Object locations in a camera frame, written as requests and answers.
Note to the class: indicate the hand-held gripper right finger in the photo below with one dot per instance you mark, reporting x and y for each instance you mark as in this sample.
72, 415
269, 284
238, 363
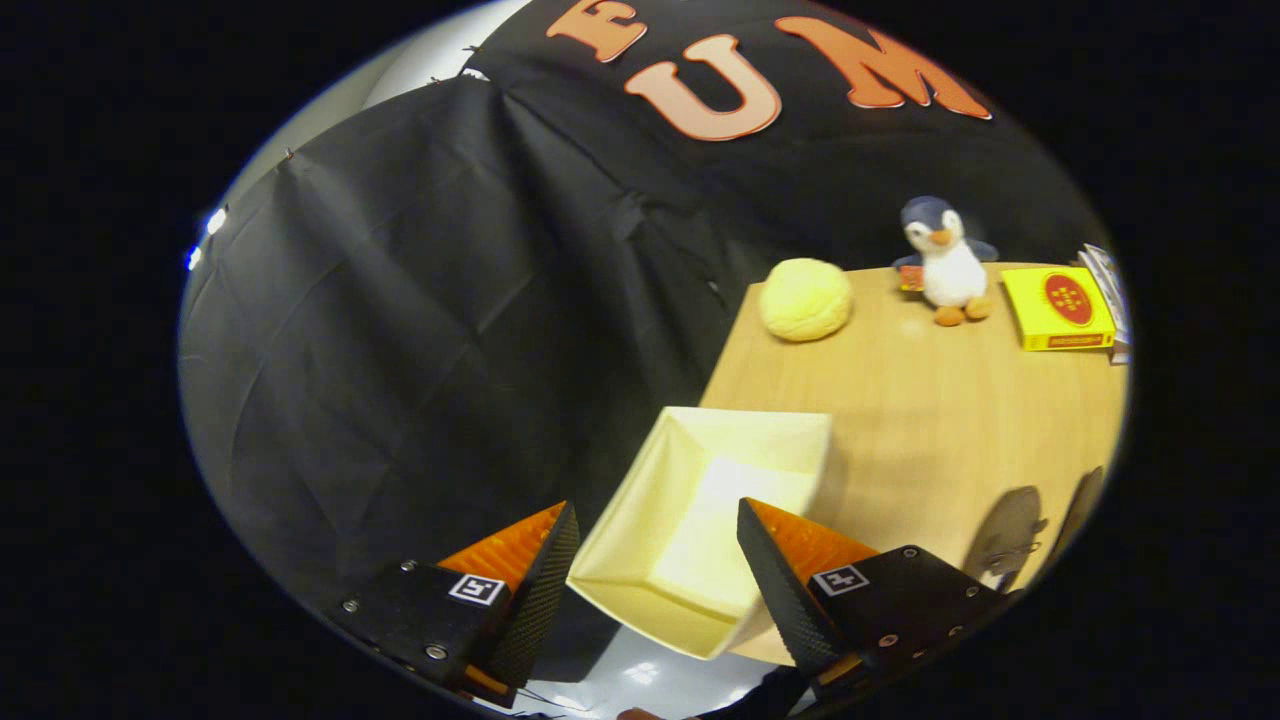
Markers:
785, 600

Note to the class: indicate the person's dark clothing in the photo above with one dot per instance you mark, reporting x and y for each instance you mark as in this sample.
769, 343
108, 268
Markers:
760, 695

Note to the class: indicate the yellow round plush ball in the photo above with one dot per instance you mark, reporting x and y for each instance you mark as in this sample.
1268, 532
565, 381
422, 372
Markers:
805, 300

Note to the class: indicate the yellow book with red circle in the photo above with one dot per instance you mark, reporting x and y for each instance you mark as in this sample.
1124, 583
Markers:
1055, 305

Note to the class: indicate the brown suede shoe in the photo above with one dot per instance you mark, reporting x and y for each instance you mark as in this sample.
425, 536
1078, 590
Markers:
1085, 505
1005, 535

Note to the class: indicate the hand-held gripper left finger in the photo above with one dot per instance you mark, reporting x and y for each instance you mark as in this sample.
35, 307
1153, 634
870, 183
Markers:
535, 600

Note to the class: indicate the beige fabric storage box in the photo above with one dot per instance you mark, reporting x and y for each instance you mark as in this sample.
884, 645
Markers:
690, 500

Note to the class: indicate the penguin plush toy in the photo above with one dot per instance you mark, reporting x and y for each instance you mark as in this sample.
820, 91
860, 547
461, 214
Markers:
948, 265

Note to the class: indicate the white illustrated book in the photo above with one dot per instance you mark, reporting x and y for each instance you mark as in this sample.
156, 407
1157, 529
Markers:
1108, 285

